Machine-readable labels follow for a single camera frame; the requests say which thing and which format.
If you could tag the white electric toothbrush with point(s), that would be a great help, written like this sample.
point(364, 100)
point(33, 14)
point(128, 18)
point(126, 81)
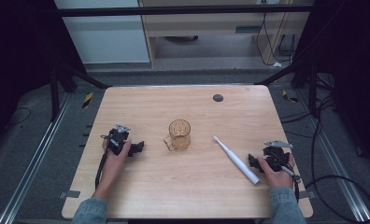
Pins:
point(238, 162)

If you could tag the white cabinet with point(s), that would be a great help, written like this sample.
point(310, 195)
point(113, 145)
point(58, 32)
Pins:
point(106, 40)

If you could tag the white plug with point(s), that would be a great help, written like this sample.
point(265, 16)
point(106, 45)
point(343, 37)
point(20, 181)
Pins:
point(277, 64)

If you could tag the yellow black striped tape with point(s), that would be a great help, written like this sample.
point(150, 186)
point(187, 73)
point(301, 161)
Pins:
point(289, 97)
point(87, 100)

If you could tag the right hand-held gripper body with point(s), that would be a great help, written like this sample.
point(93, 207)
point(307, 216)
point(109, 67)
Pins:
point(275, 157)

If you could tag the person's left hand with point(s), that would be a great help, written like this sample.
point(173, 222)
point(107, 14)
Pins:
point(115, 165)

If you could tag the grey table bracket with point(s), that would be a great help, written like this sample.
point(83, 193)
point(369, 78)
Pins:
point(69, 194)
point(307, 195)

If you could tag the black horizontal frame bar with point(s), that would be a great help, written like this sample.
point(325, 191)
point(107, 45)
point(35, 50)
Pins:
point(173, 11)

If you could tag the aluminium floor rail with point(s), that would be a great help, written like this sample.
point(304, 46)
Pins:
point(33, 161)
point(338, 165)

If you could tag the black metal stand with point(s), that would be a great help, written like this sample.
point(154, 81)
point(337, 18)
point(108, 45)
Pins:
point(54, 93)
point(312, 90)

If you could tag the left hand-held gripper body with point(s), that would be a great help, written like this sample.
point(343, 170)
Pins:
point(117, 138)

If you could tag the dark curtain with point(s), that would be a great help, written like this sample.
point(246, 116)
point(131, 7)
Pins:
point(354, 62)
point(15, 46)

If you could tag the light wooden desk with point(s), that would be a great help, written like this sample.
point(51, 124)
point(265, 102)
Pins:
point(205, 26)

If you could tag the dark round table grommet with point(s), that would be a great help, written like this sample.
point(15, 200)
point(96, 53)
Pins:
point(218, 98)

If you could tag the person's right hand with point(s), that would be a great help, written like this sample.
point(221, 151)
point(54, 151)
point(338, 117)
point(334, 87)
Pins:
point(279, 179)

